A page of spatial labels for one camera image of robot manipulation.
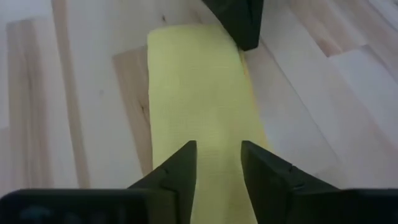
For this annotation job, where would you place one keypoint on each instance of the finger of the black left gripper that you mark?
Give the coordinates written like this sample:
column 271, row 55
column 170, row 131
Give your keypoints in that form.
column 242, row 21

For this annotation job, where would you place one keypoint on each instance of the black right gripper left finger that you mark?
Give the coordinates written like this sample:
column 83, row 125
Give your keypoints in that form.
column 183, row 174

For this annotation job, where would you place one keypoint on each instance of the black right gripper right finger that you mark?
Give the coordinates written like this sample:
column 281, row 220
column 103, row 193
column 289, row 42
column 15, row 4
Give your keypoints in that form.
column 267, row 180

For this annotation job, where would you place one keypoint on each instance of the yellow microfiber towel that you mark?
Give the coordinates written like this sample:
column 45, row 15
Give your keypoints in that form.
column 199, row 93

